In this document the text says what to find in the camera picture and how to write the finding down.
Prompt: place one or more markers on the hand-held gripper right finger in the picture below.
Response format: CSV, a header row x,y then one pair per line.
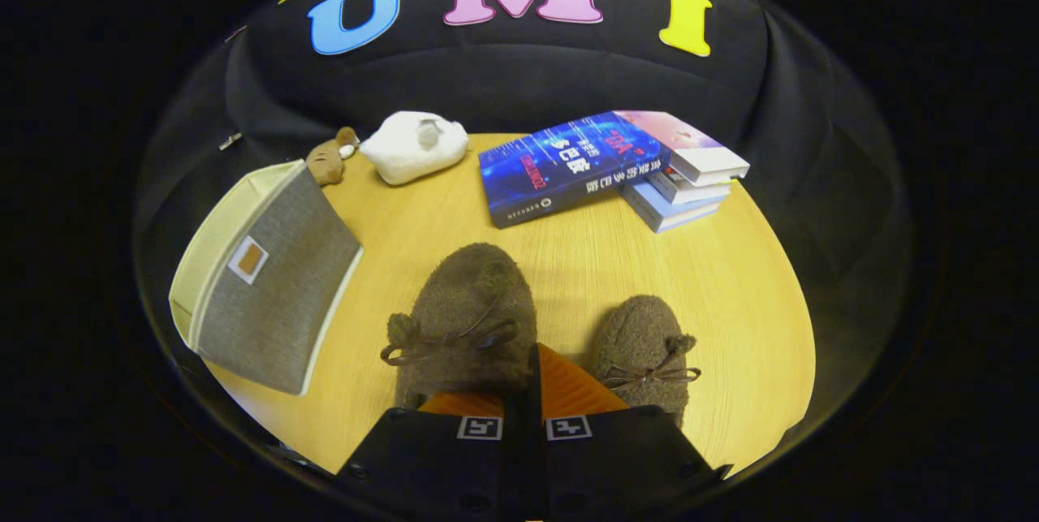
x,y
617,465

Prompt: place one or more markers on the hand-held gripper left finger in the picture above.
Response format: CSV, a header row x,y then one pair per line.
x,y
430,465

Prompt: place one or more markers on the brown fuzzy shoe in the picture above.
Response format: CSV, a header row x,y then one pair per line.
x,y
463,295
641,335

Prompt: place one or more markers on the grey and cream storage box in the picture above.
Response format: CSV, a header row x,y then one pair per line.
x,y
276,303

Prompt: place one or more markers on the white book with dark spine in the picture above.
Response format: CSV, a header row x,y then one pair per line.
x,y
686,191

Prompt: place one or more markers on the blue hardcover book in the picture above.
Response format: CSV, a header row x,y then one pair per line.
x,y
560,169

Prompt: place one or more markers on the white plush toy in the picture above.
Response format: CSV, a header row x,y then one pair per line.
x,y
406,153

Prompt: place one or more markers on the brown teddy bear plush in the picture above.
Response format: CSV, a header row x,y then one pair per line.
x,y
326,161

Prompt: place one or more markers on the pink cover book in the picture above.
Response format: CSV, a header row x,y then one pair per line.
x,y
674,136

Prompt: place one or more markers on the small white clip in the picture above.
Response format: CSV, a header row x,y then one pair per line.
x,y
230,140

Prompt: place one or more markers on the black backdrop cloth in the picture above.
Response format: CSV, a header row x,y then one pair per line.
x,y
519,75

